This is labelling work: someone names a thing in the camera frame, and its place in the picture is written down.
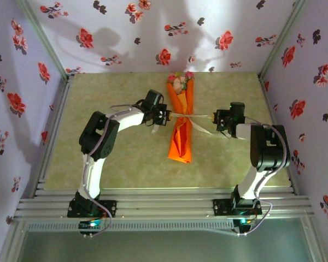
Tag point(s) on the white satin ribbon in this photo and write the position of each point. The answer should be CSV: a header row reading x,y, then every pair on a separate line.
x,y
187,117

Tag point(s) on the cream rose artificial flower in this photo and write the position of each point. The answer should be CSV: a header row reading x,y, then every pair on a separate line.
x,y
178,86

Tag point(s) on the peach white artificial flower spray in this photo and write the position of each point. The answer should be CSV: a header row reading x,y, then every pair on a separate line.
x,y
171,78

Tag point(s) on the orange wrapping paper sheet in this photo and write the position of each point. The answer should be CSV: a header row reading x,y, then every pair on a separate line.
x,y
180,142

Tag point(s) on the pink rose artificial flower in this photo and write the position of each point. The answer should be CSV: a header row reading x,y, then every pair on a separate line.
x,y
190,75

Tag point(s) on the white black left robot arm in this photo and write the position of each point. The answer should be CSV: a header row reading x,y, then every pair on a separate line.
x,y
128,120

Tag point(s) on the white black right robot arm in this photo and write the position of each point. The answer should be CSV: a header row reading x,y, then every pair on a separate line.
x,y
243,131

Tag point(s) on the aluminium corner post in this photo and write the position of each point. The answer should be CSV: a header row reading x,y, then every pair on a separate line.
x,y
283,35
42,35

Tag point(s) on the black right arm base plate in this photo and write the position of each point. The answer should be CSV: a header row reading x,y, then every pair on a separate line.
x,y
220,207

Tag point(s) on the aluminium frame cross rail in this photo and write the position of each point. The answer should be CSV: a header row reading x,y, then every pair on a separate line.
x,y
166,206

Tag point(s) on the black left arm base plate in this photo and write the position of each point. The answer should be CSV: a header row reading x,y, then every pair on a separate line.
x,y
112,210

